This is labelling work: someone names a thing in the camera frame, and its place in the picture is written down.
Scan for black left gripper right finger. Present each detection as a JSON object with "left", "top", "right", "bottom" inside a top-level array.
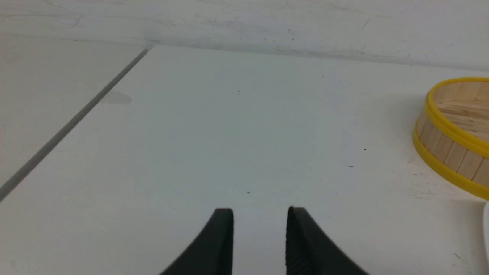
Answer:
[{"left": 286, "top": 207, "right": 367, "bottom": 275}]

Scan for white square plate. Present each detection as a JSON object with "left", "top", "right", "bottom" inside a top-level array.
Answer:
[{"left": 482, "top": 201, "right": 489, "bottom": 264}]

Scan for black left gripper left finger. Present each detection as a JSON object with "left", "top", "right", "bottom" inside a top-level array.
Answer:
[{"left": 161, "top": 208, "right": 234, "bottom": 275}]

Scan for bamboo steamer basket yellow rims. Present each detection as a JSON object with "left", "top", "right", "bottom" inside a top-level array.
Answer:
[{"left": 412, "top": 77, "right": 488, "bottom": 200}]

